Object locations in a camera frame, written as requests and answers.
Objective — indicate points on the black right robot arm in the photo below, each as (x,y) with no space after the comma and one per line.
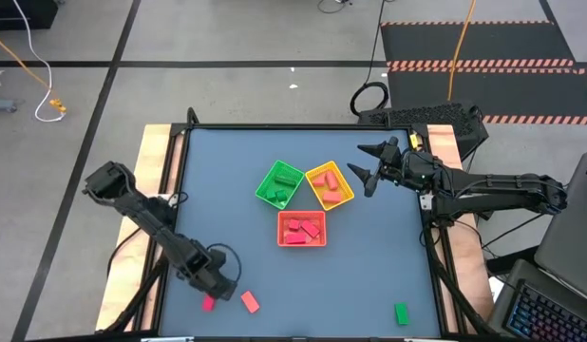
(502,190)

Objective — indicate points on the yellow tag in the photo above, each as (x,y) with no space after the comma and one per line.
(414,140)

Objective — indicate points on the red wooden block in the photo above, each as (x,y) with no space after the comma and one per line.
(310,229)
(208,304)
(294,224)
(296,238)

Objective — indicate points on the grey floor object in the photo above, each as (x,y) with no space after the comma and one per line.
(1,105)

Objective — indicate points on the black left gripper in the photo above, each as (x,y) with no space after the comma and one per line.
(203,266)

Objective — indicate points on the black floor mat orange stripes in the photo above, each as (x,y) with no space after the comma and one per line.
(488,43)

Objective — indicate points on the black box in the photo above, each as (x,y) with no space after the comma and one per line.
(18,12)

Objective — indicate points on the yellow plastic basket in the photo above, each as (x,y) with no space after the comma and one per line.
(346,192)

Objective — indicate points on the orange plastic basket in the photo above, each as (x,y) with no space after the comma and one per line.
(281,237)

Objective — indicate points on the black computer keyboard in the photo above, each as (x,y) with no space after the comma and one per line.
(550,318)

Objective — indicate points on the green plastic basket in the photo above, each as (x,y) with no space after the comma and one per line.
(279,168)

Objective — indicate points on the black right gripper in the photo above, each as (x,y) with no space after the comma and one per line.
(412,168)

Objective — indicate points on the long green wooden block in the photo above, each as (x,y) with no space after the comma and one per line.
(285,180)

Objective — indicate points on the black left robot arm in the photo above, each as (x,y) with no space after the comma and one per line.
(146,214)

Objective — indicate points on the wooden base board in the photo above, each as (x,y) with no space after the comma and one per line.
(153,147)
(443,138)

